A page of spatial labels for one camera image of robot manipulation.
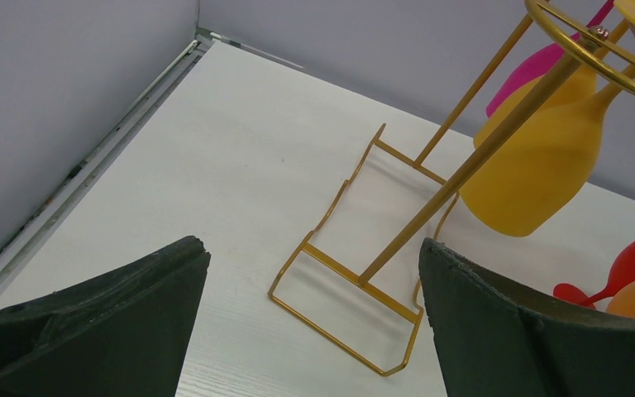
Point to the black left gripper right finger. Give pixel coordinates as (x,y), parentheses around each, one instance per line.
(497,337)

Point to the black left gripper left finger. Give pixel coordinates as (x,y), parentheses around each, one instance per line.
(122,333)

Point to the red wine glass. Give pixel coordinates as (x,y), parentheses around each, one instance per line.
(621,274)

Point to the magenta wine glass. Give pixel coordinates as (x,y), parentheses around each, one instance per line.
(525,76)

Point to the gold wire glass rack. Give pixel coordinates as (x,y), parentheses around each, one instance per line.
(582,45)

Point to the aluminium table edge rail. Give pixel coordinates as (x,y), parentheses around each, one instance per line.
(33,234)

